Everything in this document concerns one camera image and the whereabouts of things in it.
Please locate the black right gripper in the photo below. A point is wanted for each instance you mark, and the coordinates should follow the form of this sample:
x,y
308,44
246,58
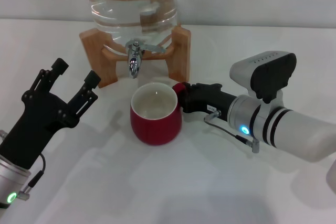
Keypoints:
x,y
210,100

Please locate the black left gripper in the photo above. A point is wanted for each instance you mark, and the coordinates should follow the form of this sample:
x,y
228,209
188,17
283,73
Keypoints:
x,y
31,127

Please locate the red ceramic cup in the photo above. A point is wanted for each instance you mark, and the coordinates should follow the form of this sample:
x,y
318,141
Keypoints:
x,y
155,129

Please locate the chrome metal faucet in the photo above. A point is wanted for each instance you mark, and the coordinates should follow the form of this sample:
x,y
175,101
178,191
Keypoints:
x,y
134,61

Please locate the wooden dispenser stand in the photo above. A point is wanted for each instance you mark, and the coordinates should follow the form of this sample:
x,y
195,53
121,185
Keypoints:
x,y
181,56

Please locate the glass water dispenser jar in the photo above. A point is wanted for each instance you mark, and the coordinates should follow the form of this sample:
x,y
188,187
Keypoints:
x,y
131,6

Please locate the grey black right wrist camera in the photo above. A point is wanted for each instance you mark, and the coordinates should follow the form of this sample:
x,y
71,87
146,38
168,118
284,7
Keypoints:
x,y
270,77

